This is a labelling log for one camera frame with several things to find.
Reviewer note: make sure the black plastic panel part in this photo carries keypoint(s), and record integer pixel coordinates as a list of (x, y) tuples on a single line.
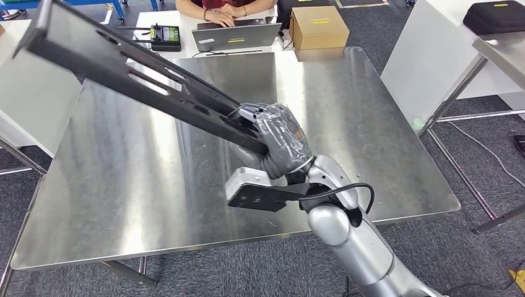
[(82, 53)]

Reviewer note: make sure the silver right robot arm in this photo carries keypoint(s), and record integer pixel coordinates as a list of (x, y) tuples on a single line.
[(357, 246)]

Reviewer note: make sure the stainless steel workbench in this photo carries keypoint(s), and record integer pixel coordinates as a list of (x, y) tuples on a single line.
[(123, 184)]

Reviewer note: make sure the grey laptop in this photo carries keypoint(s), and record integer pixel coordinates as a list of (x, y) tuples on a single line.
[(234, 37)]

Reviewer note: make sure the cardboard box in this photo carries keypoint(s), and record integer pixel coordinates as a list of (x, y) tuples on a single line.
[(320, 28)]

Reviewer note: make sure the person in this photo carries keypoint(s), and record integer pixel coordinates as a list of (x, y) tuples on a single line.
[(221, 16)]

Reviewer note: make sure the white desk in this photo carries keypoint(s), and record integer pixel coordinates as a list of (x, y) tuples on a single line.
[(184, 24)]

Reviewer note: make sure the black remote controller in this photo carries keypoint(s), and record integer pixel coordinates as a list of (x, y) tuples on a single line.
[(166, 37)]

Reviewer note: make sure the green tape roll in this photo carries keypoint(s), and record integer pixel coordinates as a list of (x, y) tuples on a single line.
[(419, 123)]

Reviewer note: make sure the white partition board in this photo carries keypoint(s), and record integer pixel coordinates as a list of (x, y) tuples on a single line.
[(422, 61), (32, 102)]

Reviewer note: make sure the stainless steel table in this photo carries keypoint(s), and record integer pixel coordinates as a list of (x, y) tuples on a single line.
[(504, 53)]

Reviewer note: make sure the black bag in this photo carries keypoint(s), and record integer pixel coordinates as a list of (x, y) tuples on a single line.
[(492, 18)]

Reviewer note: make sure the yellow floor tape line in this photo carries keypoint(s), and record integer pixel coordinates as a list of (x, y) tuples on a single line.
[(519, 278)]

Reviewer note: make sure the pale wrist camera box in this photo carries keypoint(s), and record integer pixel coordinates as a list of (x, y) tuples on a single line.
[(246, 176)]

